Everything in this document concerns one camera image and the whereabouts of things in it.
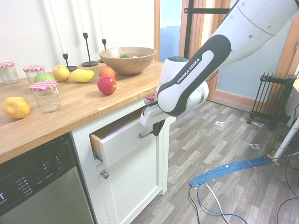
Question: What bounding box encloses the green apple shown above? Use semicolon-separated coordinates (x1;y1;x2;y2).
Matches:
33;72;56;84

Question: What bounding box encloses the stainless steel dishwasher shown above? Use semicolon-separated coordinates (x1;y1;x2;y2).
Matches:
0;133;94;224

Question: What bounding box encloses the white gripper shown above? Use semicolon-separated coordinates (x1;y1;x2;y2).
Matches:
139;105;175;137

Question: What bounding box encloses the blue floor cable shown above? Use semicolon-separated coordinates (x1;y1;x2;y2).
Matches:
197;182;249;224

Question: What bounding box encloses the white floor cable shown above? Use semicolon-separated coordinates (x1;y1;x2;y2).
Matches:
204;182;231;224

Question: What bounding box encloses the large yellow round fruit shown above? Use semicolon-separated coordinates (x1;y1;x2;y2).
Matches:
2;96;31;120

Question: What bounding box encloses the large wooden bowl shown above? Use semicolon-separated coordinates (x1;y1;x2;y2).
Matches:
99;47;157;76

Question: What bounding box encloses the blue taped floor cable cover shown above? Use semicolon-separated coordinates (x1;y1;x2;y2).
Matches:
188;155;281;189

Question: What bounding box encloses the yellow mango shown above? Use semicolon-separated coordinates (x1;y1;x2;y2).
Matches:
70;69;95;83

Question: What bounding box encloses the purple kitchen knife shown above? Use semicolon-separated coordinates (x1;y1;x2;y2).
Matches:
104;115;136;139

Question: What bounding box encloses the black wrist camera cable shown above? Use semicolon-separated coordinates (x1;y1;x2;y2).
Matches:
142;101;160;113

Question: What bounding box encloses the yellow apple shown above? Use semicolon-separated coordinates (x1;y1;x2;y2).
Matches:
52;64;71;83

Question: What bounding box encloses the black clamp camera stand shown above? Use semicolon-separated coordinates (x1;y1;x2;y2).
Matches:
183;0;232;59

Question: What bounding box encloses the medium black candle holder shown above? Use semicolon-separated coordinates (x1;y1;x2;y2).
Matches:
98;38;108;63

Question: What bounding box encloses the orange peach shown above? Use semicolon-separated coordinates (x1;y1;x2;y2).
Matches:
98;66;116;79

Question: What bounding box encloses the tall black candle holder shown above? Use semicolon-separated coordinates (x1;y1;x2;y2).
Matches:
81;32;100;67

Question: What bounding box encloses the black cable bundle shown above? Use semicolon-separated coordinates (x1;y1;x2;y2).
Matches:
272;116;299;224

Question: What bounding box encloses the black floor cable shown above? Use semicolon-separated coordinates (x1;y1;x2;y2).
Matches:
188;186;202;224

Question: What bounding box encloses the glass jar with checkered lid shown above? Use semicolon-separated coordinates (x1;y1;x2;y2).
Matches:
0;61;20;85
23;64;46;85
29;80;62;114

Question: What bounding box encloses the white drawer with wooden interior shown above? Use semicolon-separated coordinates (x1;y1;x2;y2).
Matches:
89;108;162;169

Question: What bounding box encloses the red apple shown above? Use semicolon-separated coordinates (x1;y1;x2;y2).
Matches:
97;75;118;95

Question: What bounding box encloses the black oil radiator heater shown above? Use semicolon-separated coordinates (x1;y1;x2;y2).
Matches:
249;71;296;131

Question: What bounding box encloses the wooden doorway frame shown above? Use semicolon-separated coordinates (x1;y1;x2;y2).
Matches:
154;0;207;63

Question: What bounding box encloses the short black candle holder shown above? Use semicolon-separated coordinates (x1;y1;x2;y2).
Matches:
62;53;78;72

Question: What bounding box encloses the brushed metal drawer handle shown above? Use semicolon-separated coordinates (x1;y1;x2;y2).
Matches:
138;130;155;140

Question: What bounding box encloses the white kitchen cabinet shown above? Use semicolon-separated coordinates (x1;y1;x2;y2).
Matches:
70;93;177;224

